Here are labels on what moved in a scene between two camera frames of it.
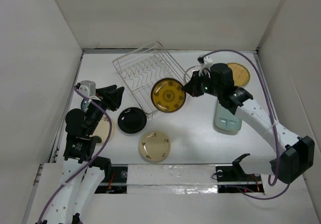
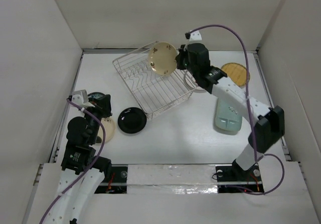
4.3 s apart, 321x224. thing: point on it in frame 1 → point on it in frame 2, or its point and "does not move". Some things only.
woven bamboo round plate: x=241 y=75 does not move
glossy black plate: x=132 y=120 does not move
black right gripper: x=192 y=87 → x=182 y=53
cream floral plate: x=154 y=146 → x=162 y=58
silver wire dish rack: x=155 y=80 does not move
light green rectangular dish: x=225 y=120 does not move
